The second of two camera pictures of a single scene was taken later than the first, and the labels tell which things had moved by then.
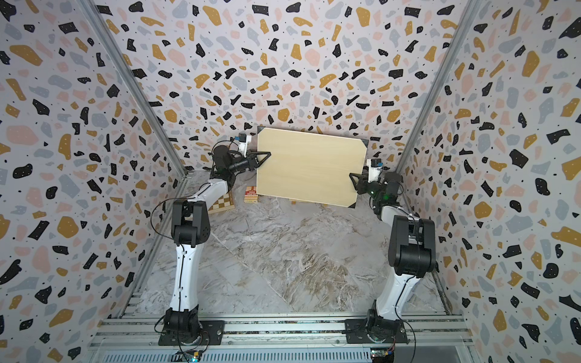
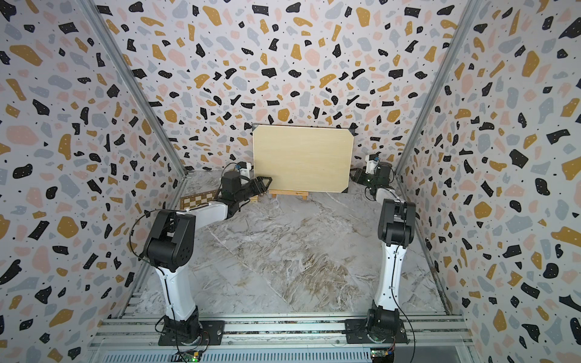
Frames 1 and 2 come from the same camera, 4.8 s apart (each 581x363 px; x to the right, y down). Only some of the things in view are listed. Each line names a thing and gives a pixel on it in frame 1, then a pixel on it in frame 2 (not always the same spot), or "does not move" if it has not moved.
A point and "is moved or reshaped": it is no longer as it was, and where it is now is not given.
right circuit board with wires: [383, 355] does not move
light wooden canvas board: [310, 166] is moved or reshaped
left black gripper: [253, 159] → [262, 189]
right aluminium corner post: [469, 11] does not move
